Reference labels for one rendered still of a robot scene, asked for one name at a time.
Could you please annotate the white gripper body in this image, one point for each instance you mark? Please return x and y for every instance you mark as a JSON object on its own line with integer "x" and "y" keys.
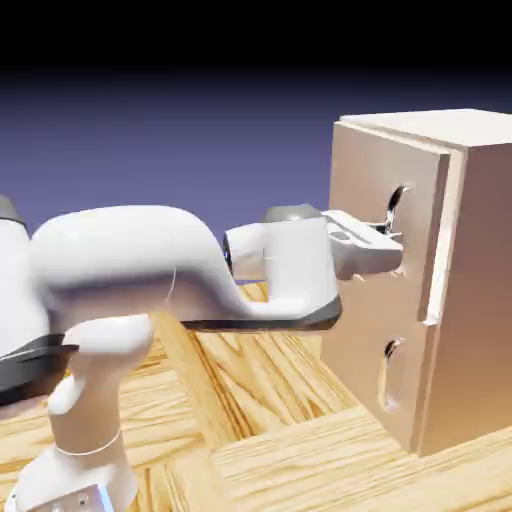
{"x": 372, "y": 254}

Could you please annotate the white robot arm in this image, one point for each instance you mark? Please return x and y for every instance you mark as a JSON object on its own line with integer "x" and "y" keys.
{"x": 120, "y": 248}

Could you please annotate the large light wood cabinet door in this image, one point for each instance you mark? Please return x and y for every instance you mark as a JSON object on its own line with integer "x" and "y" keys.
{"x": 360, "y": 168}

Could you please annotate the small light wood cabinet door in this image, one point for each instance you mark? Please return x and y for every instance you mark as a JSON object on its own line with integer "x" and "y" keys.
{"x": 352, "y": 360}

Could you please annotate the light wood cabinet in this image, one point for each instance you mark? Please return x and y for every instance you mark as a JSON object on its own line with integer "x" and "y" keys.
{"x": 480, "y": 280}

